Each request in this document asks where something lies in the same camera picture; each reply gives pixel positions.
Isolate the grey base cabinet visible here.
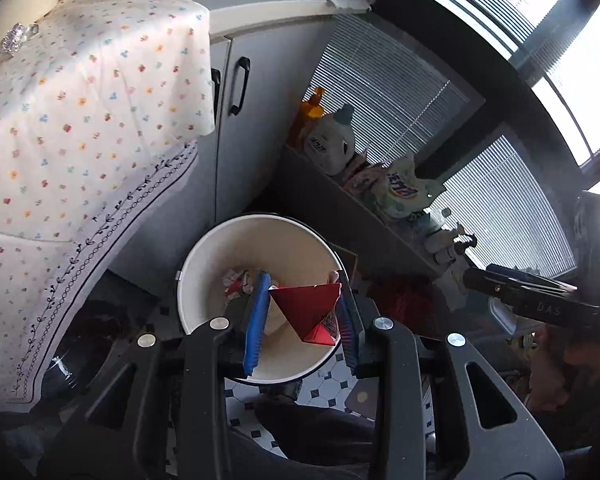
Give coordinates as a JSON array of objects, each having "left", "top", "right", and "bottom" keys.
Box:
[{"left": 107, "top": 35, "right": 338, "bottom": 281}]

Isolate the red cloth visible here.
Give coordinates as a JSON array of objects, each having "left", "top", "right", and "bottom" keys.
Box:
[{"left": 367, "top": 275, "right": 431, "bottom": 321}]

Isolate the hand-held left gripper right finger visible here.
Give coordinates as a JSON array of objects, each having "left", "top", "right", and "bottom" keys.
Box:
[{"left": 330, "top": 269, "right": 566, "bottom": 480}]

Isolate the white bucket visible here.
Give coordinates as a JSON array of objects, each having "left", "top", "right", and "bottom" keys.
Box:
[{"left": 176, "top": 214, "right": 353, "bottom": 386}]

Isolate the silver foil ball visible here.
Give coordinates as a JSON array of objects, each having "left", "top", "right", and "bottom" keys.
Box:
[{"left": 0, "top": 24, "right": 28, "bottom": 55}]

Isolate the orange bottle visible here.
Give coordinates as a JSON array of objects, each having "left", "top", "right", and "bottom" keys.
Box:
[{"left": 292, "top": 87, "right": 326, "bottom": 148}]

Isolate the cluster of small bottles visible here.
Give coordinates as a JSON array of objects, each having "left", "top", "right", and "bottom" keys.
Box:
[{"left": 420, "top": 207, "right": 478, "bottom": 266}]

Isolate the washing machine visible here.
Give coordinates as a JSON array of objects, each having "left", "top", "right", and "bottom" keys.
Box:
[{"left": 40, "top": 270, "right": 181, "bottom": 406}]

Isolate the person's right hand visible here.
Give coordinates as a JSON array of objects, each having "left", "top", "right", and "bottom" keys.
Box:
[{"left": 532, "top": 325, "right": 600, "bottom": 411}]

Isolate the pink patterned pouch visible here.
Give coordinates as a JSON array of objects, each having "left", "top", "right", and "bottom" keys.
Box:
[{"left": 342, "top": 152, "right": 386, "bottom": 196}]

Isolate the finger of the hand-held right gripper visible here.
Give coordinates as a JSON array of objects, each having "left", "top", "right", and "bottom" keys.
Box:
[{"left": 462, "top": 263, "right": 578, "bottom": 307}]

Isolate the grey storage shelf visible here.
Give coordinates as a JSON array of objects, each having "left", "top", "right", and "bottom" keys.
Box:
[{"left": 275, "top": 145, "right": 461, "bottom": 291}]

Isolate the white window blind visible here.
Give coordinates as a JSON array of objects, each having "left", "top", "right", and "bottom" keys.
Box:
[
  {"left": 410, "top": 0, "right": 581, "bottom": 56},
  {"left": 300, "top": 15, "right": 473, "bottom": 171},
  {"left": 425, "top": 135, "right": 578, "bottom": 273}
]

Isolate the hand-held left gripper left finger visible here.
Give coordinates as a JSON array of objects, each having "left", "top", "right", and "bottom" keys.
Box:
[{"left": 40, "top": 270, "right": 273, "bottom": 463}]

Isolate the white laundry detergent bottle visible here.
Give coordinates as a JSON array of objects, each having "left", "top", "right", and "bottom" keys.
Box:
[{"left": 304, "top": 104, "right": 358, "bottom": 176}]

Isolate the red white snack wrapper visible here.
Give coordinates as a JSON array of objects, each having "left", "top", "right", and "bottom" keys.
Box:
[{"left": 222, "top": 267, "right": 258, "bottom": 301}]

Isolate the floral tablecloth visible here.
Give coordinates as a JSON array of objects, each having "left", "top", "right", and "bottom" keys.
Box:
[{"left": 0, "top": 0, "right": 216, "bottom": 413}]

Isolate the green white refill pouch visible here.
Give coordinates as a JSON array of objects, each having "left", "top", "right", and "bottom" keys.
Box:
[{"left": 372, "top": 155, "right": 448, "bottom": 221}]

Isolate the red carton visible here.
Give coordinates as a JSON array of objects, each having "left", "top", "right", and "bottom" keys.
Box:
[{"left": 270, "top": 282, "right": 343, "bottom": 347}]

